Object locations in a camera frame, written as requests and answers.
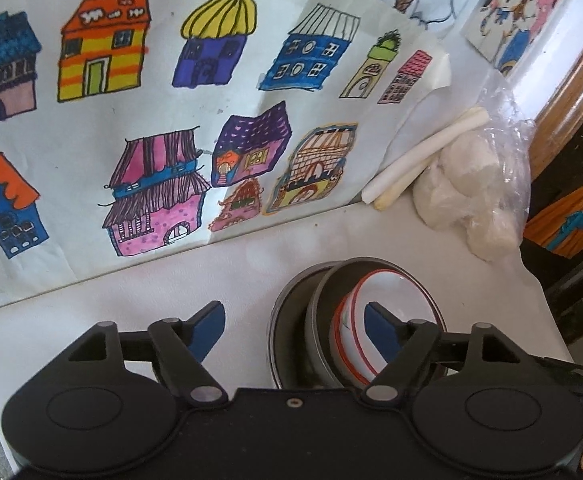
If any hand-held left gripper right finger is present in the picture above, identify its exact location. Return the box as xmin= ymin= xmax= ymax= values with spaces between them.
xmin=363 ymin=301 xmax=525 ymax=408

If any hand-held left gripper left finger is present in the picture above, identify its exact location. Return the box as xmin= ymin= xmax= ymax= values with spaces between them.
xmin=66 ymin=300 xmax=227 ymax=408

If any plain white red-rimmed bowl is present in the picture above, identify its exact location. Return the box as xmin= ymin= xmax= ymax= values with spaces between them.
xmin=328 ymin=290 xmax=387 ymax=388

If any white bowl with pink print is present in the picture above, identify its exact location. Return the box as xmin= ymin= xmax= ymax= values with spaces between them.
xmin=344 ymin=269 xmax=439 ymax=376

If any steel bowl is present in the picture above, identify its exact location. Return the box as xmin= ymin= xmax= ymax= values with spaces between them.
xmin=305 ymin=257 xmax=445 ymax=391

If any dark metal bowl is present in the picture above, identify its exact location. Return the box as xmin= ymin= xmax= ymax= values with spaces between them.
xmin=268 ymin=262 xmax=342 ymax=391

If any white printed tablecloth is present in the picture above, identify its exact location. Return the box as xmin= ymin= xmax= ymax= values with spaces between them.
xmin=0 ymin=195 xmax=577 ymax=480

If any cream stick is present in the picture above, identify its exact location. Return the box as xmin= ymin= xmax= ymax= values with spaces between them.
xmin=373 ymin=160 xmax=439 ymax=212

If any painting of orange dress figure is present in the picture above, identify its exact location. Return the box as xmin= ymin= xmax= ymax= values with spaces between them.
xmin=521 ymin=175 xmax=583 ymax=261

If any white stick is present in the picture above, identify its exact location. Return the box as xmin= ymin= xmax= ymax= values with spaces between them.
xmin=361 ymin=106 xmax=487 ymax=206

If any clear bag of white buns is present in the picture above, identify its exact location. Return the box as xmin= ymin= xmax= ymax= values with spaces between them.
xmin=411 ymin=87 xmax=535 ymax=262

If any colourful houses drawing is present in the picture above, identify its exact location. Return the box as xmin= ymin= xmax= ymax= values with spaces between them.
xmin=0 ymin=0 xmax=453 ymax=317

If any drawing of figure with teddy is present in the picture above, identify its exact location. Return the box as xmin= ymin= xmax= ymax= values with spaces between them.
xmin=461 ymin=0 xmax=579 ymax=73

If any wooden door frame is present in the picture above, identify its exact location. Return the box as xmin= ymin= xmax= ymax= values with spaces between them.
xmin=506 ymin=0 xmax=583 ymax=181

